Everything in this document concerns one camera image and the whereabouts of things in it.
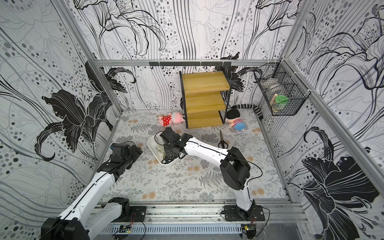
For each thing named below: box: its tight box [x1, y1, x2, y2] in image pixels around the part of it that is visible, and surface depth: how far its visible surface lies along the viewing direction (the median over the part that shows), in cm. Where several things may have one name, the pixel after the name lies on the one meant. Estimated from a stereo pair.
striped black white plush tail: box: [230, 104, 264, 120], surface depth 121 cm
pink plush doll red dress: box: [158, 111, 186, 127], surface depth 109 cm
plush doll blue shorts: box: [225, 109, 246, 132], surface depth 107 cm
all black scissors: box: [161, 154, 179, 164], surface depth 91 cm
